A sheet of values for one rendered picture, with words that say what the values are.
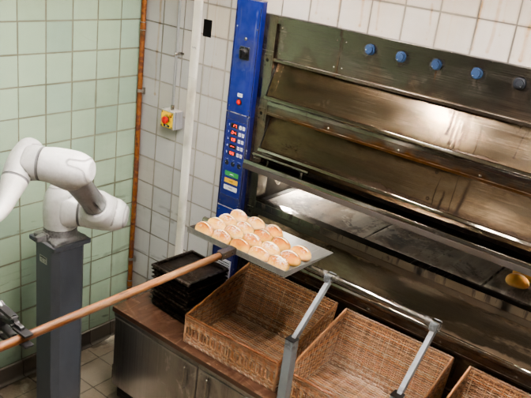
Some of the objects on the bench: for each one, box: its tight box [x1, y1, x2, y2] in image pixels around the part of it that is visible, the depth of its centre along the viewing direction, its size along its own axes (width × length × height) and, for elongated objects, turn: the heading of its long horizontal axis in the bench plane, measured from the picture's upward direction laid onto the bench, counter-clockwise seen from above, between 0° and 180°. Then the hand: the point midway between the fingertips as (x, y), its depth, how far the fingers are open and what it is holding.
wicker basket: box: [290, 308, 454, 398], centre depth 296 cm, size 49×56×28 cm
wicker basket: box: [183, 262, 338, 392], centre depth 329 cm, size 49×56×28 cm
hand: (23, 336), depth 214 cm, fingers closed on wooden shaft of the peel, 3 cm apart
